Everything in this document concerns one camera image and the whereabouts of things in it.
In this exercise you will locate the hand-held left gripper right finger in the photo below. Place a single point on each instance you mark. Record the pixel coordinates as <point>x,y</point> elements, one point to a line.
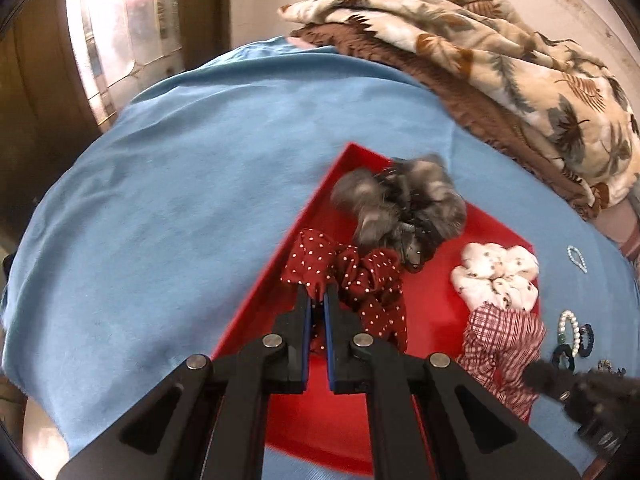
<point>329,330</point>

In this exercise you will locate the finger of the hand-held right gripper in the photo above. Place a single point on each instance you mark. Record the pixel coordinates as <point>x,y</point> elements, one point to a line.
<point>595,392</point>

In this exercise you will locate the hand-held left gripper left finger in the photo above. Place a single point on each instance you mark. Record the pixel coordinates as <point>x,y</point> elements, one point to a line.
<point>306,330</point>

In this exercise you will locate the brown beaded scrunchie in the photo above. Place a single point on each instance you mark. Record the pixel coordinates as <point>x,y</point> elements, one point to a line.
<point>606,365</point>

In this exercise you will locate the red polka dot scrunchie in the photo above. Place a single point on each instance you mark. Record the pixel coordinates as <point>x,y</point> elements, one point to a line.
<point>370,285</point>

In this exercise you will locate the red tray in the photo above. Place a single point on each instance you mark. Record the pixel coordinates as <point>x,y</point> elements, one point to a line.
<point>435,305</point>

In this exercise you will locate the red plaid scrunchie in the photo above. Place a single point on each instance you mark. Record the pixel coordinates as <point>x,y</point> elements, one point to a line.
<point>495,345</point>

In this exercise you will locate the grey furry scrunchie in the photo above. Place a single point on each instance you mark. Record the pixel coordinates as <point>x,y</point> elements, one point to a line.
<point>400,205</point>

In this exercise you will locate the white spotted scrunchie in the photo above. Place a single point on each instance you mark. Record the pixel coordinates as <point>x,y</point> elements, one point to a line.
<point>500,277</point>

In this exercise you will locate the pink pillow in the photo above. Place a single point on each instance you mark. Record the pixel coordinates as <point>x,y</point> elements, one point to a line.
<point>625,230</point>

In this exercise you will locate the blue bed sheet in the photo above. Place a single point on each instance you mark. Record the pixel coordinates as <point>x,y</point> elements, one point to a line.
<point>200,185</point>

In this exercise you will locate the brown ruffled blanket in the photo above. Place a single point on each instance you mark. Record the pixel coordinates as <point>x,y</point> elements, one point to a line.
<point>450,90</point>

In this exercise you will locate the leaf print blanket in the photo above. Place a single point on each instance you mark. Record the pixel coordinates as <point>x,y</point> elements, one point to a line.
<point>500,55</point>

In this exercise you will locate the stained glass door panel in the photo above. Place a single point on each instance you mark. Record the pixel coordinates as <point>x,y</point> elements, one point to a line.
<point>125,25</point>

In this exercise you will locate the brown wooden door frame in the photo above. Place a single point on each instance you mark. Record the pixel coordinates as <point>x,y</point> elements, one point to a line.
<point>35,110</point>

